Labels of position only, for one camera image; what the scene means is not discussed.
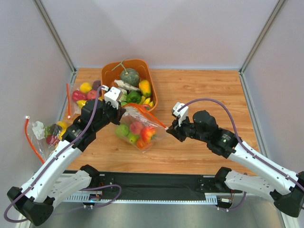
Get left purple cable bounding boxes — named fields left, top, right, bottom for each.
left=3, top=85, right=123, bottom=224

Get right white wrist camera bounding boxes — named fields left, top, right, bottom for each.
left=171, top=102, right=189, bottom=126

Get fake peach right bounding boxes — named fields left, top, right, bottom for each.
left=141, top=104, right=151, bottom=111

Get fake yellow banana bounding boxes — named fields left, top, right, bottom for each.
left=76, top=100, right=87, bottom=108

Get red fake pepper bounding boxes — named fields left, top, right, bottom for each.
left=71, top=90, right=87, bottom=102

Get purple cable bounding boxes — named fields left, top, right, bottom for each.
left=3, top=85, right=123, bottom=224
left=178, top=98, right=304, bottom=212

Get green fake apple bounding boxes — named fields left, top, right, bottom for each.
left=115, top=124, right=130, bottom=137
left=127, top=132, right=140, bottom=144

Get purple fake fruit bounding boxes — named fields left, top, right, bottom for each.
left=92, top=80, right=101, bottom=91

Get white fake garlic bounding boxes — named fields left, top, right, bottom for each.
left=114, top=80, right=140, bottom=91

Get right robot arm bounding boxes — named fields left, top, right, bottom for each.
left=167, top=110, right=304, bottom=218

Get zip bag near left wall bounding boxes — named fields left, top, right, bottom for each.
left=24, top=115, right=61, bottom=163

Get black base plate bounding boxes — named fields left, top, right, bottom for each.
left=93, top=172, right=242, bottom=202

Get orange plastic basket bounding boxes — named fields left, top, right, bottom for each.
left=101, top=58, right=158, bottom=112

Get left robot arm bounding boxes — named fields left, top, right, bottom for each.
left=7, top=99, right=125, bottom=226

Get yellow orange fake mango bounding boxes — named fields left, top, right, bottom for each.
left=139, top=80, right=152, bottom=97

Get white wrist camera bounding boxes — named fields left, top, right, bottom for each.
left=171, top=102, right=189, bottom=126
left=102, top=85, right=123, bottom=110

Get green fake bell pepper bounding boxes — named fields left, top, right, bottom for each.
left=126, top=91, right=142, bottom=104

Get green fake pumpkin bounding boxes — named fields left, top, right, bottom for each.
left=120, top=68, right=140, bottom=86

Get zip bag with banana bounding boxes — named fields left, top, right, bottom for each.
left=66, top=80, right=103, bottom=120

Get clear zip bag orange seal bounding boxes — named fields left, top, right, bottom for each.
left=114, top=103, right=167, bottom=152

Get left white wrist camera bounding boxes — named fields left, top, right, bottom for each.
left=102, top=85, right=123, bottom=110

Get yellow fake lemon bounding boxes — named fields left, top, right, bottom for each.
left=79, top=82, right=92, bottom=94

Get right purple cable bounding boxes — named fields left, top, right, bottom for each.
left=178, top=98, right=304, bottom=212

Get small orange fake pumpkin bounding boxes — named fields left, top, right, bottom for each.
left=136, top=139, right=149, bottom=150

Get small yellow bananas in basket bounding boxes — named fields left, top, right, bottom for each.
left=139, top=96, right=154, bottom=108

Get yellow fake fruit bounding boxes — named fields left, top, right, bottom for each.
left=57, top=121, right=68, bottom=140

